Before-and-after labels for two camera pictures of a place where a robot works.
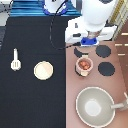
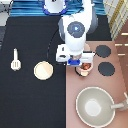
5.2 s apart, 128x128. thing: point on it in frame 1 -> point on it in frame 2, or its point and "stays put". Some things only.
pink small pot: [84, 64] stays put
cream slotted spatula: [15, 64] stays put
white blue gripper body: [91, 39] -> [74, 59]
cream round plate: [43, 70] stays put
